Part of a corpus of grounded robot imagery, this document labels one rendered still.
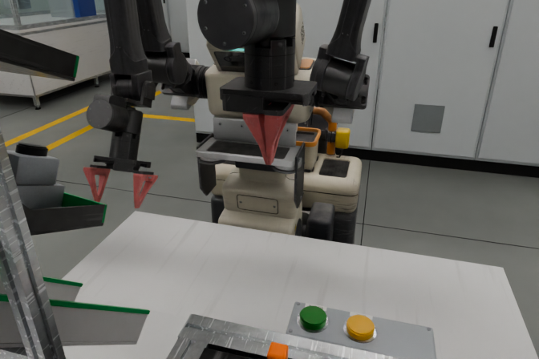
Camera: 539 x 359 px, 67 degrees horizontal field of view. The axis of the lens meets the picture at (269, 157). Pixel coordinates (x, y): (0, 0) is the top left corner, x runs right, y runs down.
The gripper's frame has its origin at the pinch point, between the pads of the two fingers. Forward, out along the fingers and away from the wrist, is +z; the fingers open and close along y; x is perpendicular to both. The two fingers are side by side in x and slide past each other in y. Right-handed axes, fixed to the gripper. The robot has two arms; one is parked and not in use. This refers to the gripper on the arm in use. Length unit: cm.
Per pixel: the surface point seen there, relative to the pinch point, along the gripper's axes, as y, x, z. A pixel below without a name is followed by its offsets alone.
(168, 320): -20.5, 4.7, 37.0
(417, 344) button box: 21.3, 1.6, 27.1
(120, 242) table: -43, 24, 37
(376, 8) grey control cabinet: 4, 280, -3
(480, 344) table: 34, 14, 37
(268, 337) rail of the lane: 0.7, -2.9, 27.1
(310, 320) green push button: 6.0, 0.7, 25.8
